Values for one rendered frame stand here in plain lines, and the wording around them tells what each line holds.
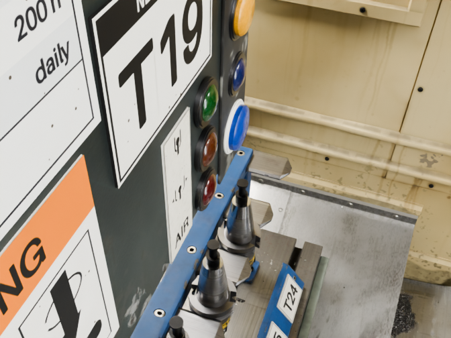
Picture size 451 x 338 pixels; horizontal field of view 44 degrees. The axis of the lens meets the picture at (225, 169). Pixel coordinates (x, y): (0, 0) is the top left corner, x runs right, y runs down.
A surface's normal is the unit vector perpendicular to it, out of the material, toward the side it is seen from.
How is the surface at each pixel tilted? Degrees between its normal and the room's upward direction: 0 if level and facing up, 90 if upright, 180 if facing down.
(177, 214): 90
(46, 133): 90
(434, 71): 90
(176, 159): 90
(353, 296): 24
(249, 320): 0
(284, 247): 0
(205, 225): 0
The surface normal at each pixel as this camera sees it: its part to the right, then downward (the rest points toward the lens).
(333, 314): -0.11, -0.39
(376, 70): -0.34, 0.65
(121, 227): 0.94, 0.26
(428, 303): -0.11, -0.75
